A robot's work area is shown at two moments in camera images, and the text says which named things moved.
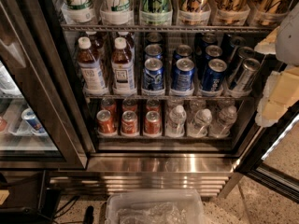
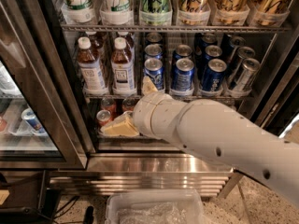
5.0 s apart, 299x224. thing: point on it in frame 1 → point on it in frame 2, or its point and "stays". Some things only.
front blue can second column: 183,75 stays
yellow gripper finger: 281,91 → 123,125
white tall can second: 119,10 stays
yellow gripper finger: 268,45 → 149,85
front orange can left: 105,122 stays
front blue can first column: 153,75 stays
